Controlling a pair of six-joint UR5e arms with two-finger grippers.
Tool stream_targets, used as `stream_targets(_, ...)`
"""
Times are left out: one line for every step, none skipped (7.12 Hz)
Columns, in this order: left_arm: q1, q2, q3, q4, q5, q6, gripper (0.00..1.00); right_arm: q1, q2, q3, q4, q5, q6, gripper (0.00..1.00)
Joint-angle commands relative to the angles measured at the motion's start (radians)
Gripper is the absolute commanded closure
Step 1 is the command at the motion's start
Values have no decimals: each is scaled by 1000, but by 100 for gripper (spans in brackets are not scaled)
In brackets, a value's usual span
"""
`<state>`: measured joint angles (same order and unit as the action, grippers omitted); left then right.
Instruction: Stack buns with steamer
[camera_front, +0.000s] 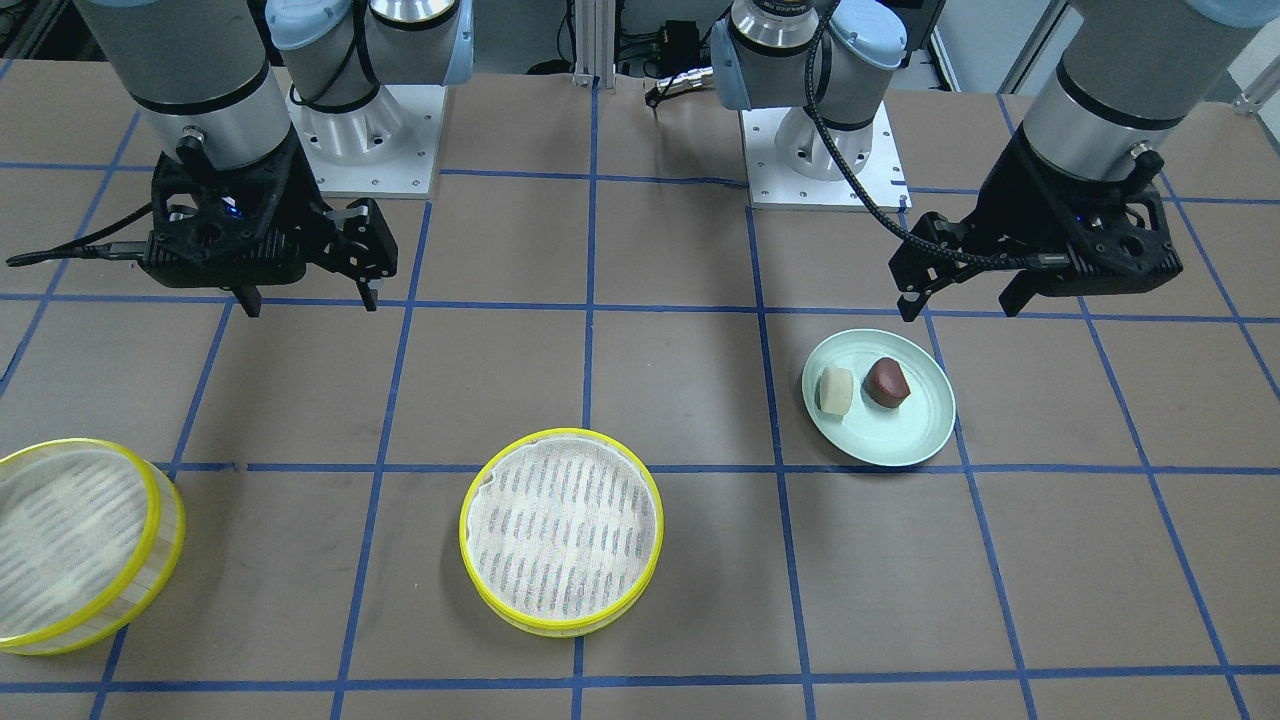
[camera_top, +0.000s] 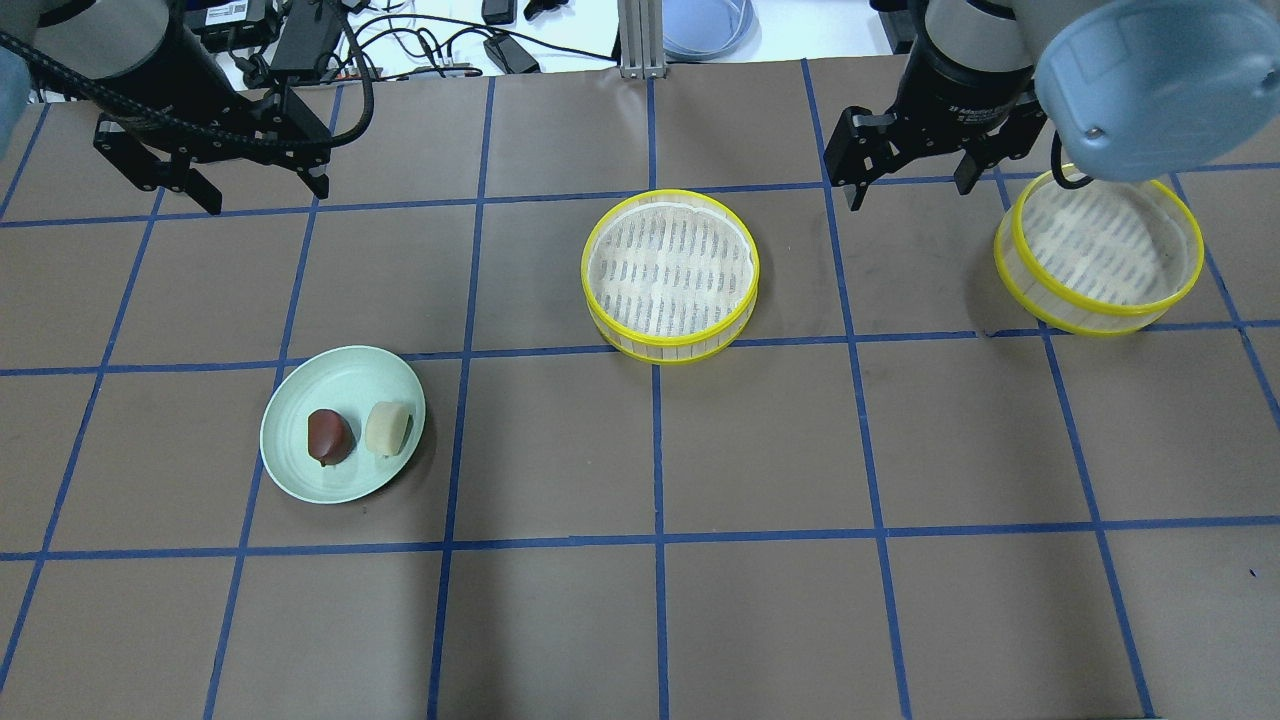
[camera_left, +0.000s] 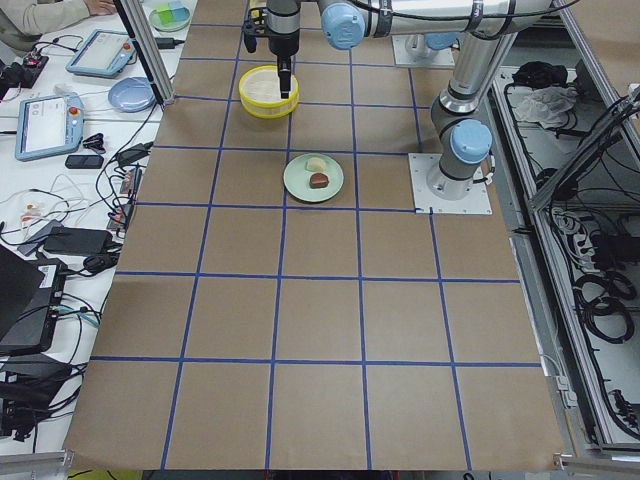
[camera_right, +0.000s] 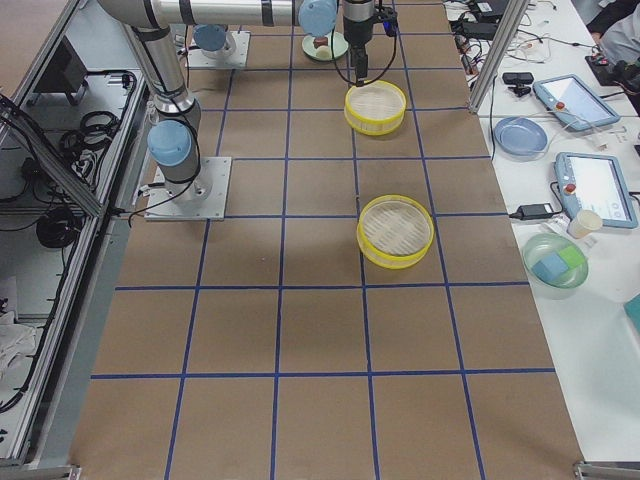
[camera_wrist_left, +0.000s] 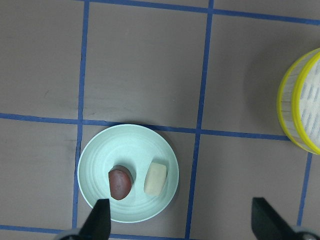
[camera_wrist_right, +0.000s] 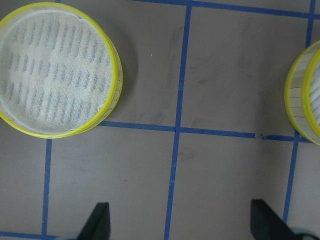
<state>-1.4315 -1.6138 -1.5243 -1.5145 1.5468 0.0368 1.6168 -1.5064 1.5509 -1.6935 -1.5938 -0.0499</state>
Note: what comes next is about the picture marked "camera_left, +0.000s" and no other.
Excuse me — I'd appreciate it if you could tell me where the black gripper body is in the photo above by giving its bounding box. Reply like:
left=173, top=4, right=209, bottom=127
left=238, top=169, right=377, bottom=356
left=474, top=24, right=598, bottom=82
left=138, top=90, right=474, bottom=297
left=266, top=9, right=299, bottom=56

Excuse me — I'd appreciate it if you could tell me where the white steamed bun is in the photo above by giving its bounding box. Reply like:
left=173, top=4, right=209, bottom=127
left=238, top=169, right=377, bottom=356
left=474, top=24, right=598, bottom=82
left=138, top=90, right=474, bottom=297
left=305, top=156, right=327, bottom=172

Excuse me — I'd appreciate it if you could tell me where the brown steamed bun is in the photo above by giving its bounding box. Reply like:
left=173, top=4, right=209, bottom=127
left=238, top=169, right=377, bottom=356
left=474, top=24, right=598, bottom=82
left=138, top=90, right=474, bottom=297
left=309, top=172, right=330, bottom=189

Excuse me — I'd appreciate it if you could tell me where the yellow rimmed bamboo steamer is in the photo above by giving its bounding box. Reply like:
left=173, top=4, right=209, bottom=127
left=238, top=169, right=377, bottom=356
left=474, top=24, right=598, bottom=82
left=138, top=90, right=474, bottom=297
left=238, top=65, right=300, bottom=119

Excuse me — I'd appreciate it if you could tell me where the green plate with blocks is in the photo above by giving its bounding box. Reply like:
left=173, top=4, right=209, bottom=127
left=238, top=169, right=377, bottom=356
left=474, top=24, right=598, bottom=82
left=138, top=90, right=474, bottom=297
left=149, top=1, right=191, bottom=32

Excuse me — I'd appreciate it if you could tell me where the pale green round plate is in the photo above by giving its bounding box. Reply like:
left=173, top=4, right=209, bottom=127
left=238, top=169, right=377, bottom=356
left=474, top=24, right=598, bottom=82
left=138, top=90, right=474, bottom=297
left=283, top=153, right=344, bottom=203

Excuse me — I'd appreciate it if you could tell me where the light blue plate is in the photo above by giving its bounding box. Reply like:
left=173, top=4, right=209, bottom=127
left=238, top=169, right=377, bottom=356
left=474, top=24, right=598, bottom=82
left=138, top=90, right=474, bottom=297
left=108, top=77, right=156, bottom=113

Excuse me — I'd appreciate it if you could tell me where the far blue teach pendant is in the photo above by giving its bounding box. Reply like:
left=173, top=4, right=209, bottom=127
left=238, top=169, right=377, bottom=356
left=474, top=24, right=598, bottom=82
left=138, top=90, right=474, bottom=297
left=66, top=29, right=135, bottom=78

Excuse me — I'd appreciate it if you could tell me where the blue teach pendant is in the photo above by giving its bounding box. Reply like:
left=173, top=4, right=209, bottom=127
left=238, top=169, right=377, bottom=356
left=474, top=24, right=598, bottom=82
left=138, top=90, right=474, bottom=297
left=15, top=94, right=85, bottom=162
left=66, top=29, right=135, bottom=78

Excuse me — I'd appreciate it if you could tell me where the black remote control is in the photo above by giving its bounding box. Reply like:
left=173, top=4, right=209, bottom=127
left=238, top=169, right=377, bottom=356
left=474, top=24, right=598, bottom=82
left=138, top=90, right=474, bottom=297
left=65, top=154, right=104, bottom=170

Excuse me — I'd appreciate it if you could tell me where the near blue teach pendant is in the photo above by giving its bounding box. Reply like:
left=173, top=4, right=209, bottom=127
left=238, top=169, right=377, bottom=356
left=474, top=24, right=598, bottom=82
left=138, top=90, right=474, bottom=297
left=15, top=94, right=85, bottom=162

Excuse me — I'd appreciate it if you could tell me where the person in beige sweater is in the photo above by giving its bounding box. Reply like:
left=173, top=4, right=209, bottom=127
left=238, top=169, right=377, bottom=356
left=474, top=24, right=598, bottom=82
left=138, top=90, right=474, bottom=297
left=1, top=0, right=116, bottom=52

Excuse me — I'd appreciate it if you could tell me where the white crumpled cloth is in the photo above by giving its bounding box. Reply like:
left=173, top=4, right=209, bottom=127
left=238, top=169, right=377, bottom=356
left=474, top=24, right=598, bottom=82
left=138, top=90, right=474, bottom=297
left=514, top=86, right=578, bottom=129

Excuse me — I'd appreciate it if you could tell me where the black power brick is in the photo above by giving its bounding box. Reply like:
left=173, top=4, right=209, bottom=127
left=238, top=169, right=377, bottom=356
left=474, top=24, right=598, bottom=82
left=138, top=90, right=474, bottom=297
left=43, top=227, right=112, bottom=256

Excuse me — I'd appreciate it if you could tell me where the black laptop computer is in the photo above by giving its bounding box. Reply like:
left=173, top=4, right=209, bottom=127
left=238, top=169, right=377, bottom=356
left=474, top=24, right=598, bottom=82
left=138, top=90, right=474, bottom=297
left=1, top=247, right=66, bottom=356

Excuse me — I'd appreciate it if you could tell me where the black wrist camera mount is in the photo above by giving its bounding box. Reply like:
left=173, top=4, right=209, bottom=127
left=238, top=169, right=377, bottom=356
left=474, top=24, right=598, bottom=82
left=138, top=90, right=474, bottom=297
left=242, top=7, right=268, bottom=54

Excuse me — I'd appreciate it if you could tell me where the black aluminium frame post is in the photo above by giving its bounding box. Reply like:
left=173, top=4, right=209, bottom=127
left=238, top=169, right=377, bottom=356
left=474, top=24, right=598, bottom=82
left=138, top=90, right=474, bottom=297
left=114, top=0, right=175, bottom=109

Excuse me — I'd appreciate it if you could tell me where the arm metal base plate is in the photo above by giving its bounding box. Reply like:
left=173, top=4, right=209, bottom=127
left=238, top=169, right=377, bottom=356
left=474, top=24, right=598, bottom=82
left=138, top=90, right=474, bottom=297
left=392, top=32, right=458, bottom=70
left=408, top=153, right=492, bottom=215

